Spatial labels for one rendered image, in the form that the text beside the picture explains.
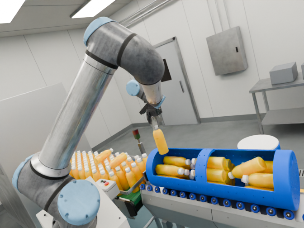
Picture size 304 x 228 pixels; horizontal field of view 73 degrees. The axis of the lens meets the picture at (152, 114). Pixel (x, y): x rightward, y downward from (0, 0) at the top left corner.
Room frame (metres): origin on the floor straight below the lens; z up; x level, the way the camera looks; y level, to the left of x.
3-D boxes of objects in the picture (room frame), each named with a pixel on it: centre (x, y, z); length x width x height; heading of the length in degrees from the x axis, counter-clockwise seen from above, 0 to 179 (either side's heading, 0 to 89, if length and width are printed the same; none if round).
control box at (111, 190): (1.47, 0.53, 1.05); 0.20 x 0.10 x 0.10; 47
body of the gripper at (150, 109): (1.36, -0.02, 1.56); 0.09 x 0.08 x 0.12; 47
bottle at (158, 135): (1.38, 0.01, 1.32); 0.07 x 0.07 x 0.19
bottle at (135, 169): (1.62, 0.29, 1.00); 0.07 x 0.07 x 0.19
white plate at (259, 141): (1.40, -0.67, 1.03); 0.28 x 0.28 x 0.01
